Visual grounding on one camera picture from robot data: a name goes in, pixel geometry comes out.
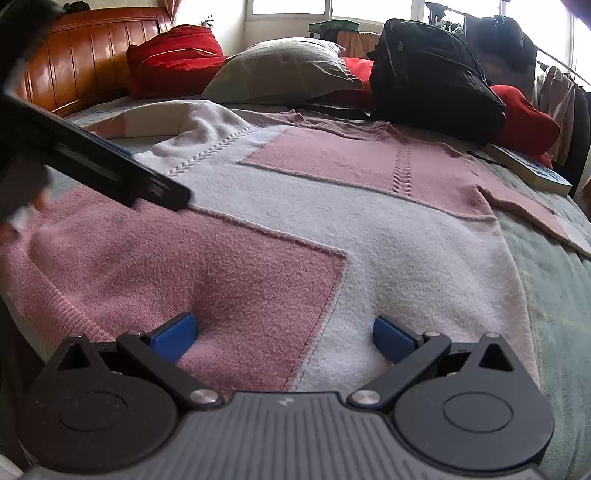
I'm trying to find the brown cardboard box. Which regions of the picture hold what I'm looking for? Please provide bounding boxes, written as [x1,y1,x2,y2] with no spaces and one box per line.
[337,30,384,61]

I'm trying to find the wooden headboard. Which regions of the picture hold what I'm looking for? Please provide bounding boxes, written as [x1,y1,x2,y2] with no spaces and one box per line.
[18,7,174,118]

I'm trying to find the metal clothes rack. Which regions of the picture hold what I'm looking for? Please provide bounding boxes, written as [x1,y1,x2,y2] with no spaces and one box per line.
[425,2,591,185]

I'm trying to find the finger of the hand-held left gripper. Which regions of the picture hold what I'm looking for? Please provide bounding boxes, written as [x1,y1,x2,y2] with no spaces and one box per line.
[0,95,193,213]

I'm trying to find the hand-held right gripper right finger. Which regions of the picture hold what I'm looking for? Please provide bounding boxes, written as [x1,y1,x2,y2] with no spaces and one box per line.
[348,316,515,412]

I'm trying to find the orange patterned curtain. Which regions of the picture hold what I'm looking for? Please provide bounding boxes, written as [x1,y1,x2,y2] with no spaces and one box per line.
[159,0,185,28]

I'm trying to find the grey pillow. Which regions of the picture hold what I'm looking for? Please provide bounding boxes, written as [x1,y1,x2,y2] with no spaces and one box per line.
[202,38,365,106]

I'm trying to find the blue and white book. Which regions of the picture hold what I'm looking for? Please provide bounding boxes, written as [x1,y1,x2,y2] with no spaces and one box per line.
[485,143,573,197]

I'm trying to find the green checked blanket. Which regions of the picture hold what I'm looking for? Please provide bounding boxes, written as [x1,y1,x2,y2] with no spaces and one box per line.
[46,95,591,480]

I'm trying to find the dark coat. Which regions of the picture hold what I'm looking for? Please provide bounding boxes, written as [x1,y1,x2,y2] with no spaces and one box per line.
[570,83,591,185]

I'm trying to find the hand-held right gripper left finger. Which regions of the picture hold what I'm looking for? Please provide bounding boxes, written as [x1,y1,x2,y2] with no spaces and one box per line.
[56,313,223,411]

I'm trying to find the black backpack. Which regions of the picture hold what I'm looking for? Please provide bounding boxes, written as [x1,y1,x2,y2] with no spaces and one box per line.
[369,18,507,141]

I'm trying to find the red cushion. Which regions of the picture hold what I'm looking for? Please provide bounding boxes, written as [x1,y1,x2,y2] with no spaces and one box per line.
[342,58,561,158]

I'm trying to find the pink and white sweater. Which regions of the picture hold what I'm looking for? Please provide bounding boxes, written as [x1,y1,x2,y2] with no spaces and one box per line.
[0,99,591,393]

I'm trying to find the black bundled garment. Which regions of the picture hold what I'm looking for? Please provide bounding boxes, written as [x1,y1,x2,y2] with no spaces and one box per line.
[475,15,539,72]

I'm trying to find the window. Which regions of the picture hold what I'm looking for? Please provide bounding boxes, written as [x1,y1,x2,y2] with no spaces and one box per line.
[245,0,591,70]

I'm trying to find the person's left hand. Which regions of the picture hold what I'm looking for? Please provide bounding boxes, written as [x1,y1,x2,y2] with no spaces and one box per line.
[0,190,49,246]

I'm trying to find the green box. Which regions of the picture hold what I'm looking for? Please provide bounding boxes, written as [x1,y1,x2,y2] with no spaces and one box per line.
[308,19,361,40]

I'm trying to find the beige shirt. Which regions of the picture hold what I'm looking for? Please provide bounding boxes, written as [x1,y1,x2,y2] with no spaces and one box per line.
[533,67,575,162]

